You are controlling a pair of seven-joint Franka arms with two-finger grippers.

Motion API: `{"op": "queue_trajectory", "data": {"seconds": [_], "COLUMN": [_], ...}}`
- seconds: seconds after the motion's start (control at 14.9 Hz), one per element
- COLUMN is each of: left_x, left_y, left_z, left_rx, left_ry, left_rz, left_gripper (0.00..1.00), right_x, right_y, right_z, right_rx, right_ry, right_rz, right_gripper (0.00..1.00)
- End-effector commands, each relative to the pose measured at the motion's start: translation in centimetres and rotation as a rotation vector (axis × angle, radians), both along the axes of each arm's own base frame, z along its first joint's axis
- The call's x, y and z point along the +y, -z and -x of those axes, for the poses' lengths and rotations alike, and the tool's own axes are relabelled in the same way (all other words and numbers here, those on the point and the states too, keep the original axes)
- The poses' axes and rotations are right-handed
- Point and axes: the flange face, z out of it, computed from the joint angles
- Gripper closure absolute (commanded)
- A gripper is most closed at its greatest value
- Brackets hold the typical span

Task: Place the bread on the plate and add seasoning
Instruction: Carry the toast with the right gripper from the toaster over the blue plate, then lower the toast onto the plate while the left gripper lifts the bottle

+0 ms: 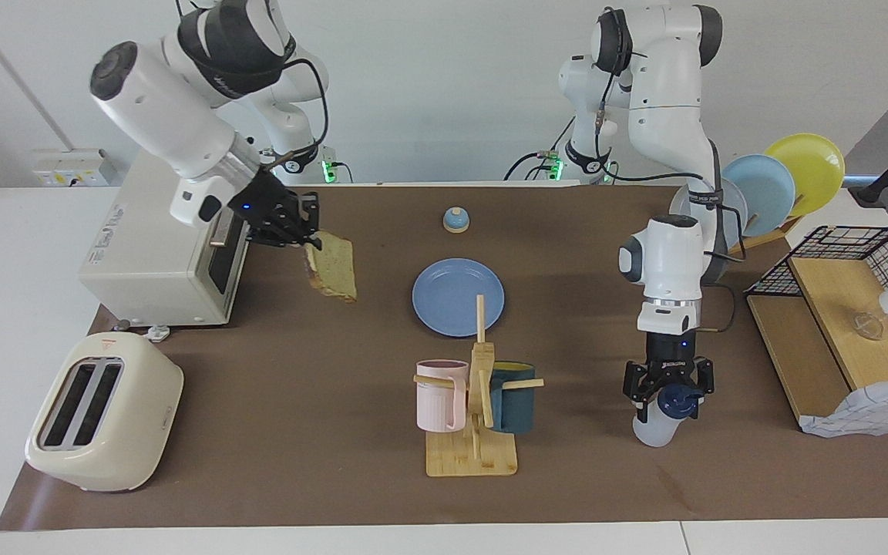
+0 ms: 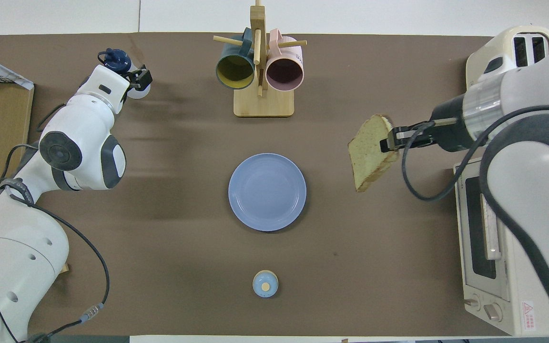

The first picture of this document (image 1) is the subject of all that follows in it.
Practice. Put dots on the cream two-slot toaster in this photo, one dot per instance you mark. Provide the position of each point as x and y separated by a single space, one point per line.
128 432

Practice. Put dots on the toasted bread slice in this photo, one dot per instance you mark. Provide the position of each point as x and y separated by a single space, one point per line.
334 266

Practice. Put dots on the white checkered cloth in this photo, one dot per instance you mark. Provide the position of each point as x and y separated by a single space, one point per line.
876 408

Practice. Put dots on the clear glass cup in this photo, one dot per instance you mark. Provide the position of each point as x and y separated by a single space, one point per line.
869 325

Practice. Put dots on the pale grey plate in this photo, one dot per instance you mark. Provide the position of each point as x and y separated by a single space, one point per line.
735 208

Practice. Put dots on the wooden plate rack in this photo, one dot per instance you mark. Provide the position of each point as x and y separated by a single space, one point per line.
768 233

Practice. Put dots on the white wall socket strip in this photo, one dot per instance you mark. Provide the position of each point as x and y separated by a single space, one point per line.
66 166

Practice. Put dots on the white toaster oven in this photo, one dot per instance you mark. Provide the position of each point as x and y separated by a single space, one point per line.
151 262

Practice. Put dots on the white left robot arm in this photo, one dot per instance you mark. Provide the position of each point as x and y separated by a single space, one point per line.
667 254

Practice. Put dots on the wooden mug rack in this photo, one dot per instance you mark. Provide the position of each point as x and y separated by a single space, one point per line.
490 459

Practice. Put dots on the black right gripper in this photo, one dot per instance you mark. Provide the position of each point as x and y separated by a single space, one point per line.
267 212

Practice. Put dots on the brown table mat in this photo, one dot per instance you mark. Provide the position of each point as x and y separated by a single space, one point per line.
297 424

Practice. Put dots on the white bottle with navy cap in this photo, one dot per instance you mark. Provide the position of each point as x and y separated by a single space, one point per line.
656 430

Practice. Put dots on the yellow plate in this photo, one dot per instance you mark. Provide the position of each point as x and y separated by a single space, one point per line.
814 169

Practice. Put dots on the teal mug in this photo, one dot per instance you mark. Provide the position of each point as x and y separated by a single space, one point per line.
513 408

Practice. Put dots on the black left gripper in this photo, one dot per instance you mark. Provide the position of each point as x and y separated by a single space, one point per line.
667 362

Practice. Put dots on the small blue wooden-knob bell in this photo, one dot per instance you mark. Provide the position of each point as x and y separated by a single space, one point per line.
456 222

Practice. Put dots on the pink ribbed mug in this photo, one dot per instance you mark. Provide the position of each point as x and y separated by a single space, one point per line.
436 401

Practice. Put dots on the blue round plate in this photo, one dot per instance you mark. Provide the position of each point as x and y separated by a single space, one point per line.
452 297

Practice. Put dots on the light blue plate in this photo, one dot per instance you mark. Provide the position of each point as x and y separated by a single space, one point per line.
764 193

